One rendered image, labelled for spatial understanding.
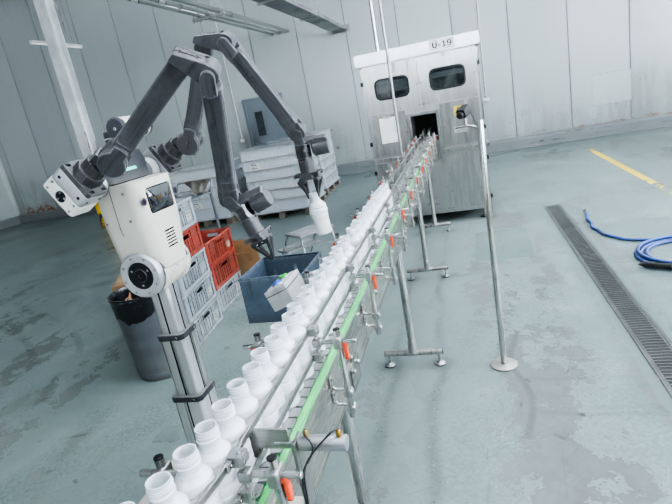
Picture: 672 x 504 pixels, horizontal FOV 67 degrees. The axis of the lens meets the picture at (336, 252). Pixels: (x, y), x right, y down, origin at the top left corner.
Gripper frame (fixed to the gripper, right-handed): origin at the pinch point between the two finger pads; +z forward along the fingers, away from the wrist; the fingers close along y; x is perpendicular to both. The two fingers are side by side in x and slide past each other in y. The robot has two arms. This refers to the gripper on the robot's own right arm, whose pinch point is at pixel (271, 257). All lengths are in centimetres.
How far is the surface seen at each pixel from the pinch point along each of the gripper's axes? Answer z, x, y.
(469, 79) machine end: -14, -85, 473
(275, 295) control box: 9.9, 0.8, -10.0
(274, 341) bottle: 9, -19, -57
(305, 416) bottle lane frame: 27, -17, -59
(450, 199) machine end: 99, -5, 475
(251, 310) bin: 24, 49, 50
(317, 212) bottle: -2.8, -9.5, 32.5
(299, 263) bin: 19, 30, 81
